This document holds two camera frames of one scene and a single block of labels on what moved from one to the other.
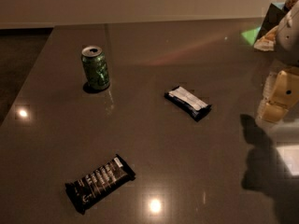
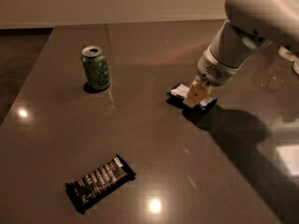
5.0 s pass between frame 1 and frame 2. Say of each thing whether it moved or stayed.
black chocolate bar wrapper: stayed
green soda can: stayed
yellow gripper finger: moved
